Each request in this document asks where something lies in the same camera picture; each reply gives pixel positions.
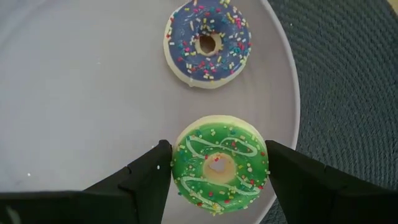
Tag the small green iced donut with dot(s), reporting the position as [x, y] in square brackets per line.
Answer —
[192, 174]

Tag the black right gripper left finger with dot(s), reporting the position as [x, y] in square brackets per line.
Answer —
[152, 186]

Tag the small purple sprinkled donut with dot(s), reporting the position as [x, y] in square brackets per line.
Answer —
[186, 46]

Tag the dark round woven placemat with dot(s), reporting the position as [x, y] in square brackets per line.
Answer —
[342, 77]

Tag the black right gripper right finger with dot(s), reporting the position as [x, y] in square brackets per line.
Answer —
[304, 186]

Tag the lilac round plate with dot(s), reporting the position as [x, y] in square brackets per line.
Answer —
[77, 93]

